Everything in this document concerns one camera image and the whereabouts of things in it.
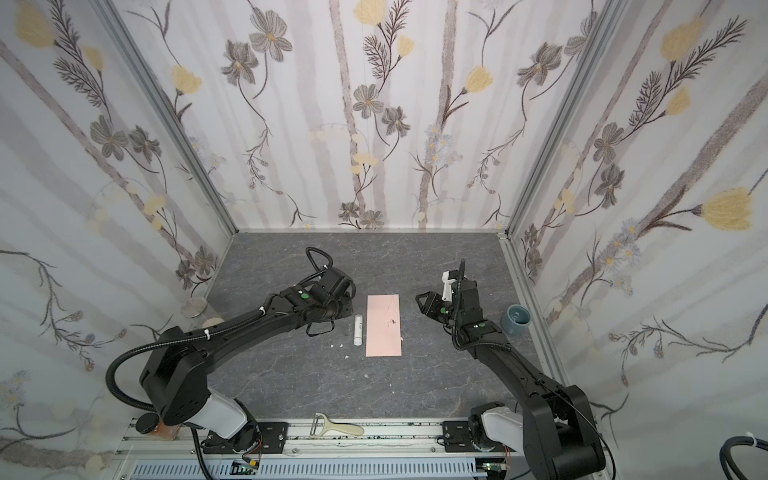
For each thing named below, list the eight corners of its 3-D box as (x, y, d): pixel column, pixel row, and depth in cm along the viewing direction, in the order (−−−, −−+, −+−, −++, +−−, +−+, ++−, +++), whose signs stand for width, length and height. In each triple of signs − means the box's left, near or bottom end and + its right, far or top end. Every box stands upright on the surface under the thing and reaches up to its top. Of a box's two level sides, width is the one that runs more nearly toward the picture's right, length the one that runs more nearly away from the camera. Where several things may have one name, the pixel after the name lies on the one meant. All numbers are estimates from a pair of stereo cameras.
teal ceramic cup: (502, 335, 95) (510, 323, 89) (497, 316, 100) (505, 304, 93) (525, 335, 95) (535, 323, 89) (519, 316, 100) (528, 304, 93)
